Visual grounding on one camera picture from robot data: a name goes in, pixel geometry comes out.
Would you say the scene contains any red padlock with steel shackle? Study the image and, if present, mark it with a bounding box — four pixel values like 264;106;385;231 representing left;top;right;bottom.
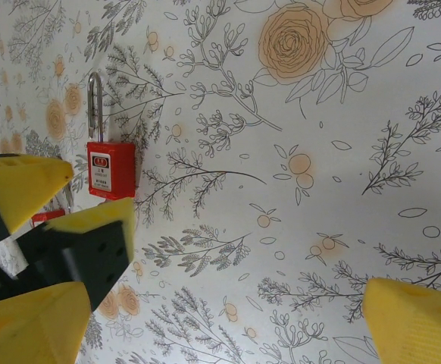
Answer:
86;72;136;200

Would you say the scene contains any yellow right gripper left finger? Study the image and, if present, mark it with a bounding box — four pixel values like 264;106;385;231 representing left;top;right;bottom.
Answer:
0;281;93;364

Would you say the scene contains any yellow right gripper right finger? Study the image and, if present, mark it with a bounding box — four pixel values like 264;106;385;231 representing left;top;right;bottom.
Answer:
363;276;441;364

